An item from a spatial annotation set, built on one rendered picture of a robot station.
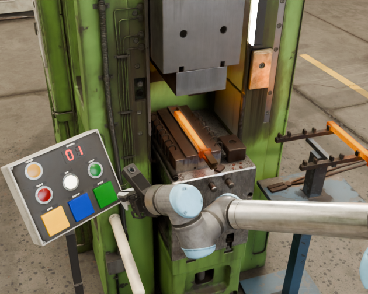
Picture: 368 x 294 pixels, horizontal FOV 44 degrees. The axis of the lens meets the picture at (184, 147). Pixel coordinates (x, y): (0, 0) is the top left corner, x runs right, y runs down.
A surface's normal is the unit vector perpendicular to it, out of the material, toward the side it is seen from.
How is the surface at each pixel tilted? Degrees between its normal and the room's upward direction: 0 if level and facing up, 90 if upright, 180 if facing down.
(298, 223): 79
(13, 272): 0
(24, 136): 0
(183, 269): 90
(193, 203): 55
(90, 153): 60
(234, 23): 90
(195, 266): 90
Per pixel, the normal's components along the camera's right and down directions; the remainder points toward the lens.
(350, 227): -0.70, 0.21
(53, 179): 0.61, -0.07
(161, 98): 0.33, 0.52
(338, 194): 0.02, -0.84
